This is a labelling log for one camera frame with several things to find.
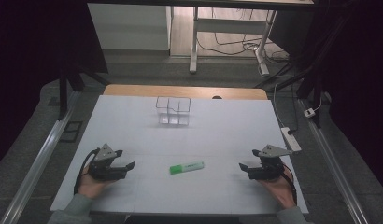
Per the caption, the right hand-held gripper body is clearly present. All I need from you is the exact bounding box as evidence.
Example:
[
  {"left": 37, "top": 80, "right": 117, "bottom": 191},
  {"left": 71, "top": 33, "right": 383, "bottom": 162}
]
[{"left": 248, "top": 144, "right": 293, "bottom": 181}]

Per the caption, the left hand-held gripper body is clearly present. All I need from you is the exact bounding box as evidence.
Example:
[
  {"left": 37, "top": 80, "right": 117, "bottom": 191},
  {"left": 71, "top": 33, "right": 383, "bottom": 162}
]
[{"left": 88, "top": 143, "right": 129, "bottom": 182}]

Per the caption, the person's left hand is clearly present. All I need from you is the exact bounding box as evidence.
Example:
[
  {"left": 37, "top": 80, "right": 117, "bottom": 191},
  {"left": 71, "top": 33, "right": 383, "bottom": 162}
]
[{"left": 77, "top": 169, "right": 117, "bottom": 201}]

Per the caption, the person's right hand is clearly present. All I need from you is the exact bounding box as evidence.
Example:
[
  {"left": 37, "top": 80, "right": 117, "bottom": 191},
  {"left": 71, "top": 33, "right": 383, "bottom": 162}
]
[{"left": 258, "top": 163, "right": 297, "bottom": 210}]

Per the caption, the white power strip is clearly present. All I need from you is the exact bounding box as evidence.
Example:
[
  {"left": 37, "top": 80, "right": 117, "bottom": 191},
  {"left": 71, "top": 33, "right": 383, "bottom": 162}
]
[{"left": 280, "top": 126, "right": 303, "bottom": 153}]

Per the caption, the white table cover sheet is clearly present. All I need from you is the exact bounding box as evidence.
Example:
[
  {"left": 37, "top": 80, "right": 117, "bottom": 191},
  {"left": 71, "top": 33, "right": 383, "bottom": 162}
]
[{"left": 50, "top": 94, "right": 309, "bottom": 217}]

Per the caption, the green highlighter pen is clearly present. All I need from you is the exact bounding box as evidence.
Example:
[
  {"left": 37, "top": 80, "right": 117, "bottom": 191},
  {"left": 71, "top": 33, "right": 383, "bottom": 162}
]
[{"left": 169, "top": 161, "right": 206, "bottom": 175}]

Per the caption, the clear plastic organizer box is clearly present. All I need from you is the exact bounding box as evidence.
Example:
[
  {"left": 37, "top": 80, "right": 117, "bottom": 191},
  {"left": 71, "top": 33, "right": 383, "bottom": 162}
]
[{"left": 155, "top": 95, "right": 192, "bottom": 127}]

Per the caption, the wooden table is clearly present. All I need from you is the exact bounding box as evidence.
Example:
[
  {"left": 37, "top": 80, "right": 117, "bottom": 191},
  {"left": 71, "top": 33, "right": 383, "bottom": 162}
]
[{"left": 103, "top": 83, "right": 269, "bottom": 101}]

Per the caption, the black metal stand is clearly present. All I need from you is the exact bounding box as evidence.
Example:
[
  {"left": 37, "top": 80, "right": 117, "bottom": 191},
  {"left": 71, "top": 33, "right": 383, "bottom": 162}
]
[{"left": 57, "top": 46, "right": 110, "bottom": 121}]

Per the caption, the dark curtain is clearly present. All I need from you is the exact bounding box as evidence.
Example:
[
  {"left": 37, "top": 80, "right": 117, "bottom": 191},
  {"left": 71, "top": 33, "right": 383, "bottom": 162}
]
[
  {"left": 268, "top": 0, "right": 383, "bottom": 195},
  {"left": 0, "top": 0, "right": 108, "bottom": 171}
]

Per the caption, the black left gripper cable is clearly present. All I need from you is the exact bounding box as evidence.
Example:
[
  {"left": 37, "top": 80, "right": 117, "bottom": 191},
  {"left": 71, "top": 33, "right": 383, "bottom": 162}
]
[{"left": 73, "top": 147, "right": 101, "bottom": 196}]

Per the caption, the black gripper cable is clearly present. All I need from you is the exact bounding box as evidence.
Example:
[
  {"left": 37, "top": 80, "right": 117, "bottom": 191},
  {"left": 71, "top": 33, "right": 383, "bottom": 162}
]
[
  {"left": 281, "top": 161, "right": 299, "bottom": 206},
  {"left": 73, "top": 147, "right": 101, "bottom": 196}
]

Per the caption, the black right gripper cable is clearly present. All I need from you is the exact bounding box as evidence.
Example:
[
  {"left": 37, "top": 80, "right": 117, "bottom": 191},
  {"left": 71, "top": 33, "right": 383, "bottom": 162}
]
[{"left": 281, "top": 161, "right": 299, "bottom": 206}]

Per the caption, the black rectangular floor frame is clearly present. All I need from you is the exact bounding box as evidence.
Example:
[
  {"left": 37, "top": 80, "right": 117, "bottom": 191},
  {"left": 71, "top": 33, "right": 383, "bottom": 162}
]
[{"left": 59, "top": 120, "right": 84, "bottom": 144}]

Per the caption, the white power strip cable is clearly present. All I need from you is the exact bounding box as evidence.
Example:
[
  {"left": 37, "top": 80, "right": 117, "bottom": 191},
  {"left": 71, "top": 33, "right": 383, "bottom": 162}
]
[{"left": 257, "top": 59, "right": 291, "bottom": 129}]

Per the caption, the aluminium rail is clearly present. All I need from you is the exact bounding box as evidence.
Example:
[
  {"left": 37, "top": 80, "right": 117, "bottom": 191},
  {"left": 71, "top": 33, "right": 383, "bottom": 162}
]
[
  {"left": 297, "top": 98, "right": 370, "bottom": 224},
  {"left": 0, "top": 90, "right": 82, "bottom": 224}
]

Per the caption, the black floor cable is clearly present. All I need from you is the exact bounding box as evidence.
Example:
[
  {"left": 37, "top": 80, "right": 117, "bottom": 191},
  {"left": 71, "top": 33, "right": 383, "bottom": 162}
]
[{"left": 196, "top": 7, "right": 291, "bottom": 63}]

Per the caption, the white desk frame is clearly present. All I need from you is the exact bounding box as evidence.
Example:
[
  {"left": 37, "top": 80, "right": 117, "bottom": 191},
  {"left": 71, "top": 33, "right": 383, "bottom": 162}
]
[{"left": 189, "top": 6, "right": 278, "bottom": 77}]

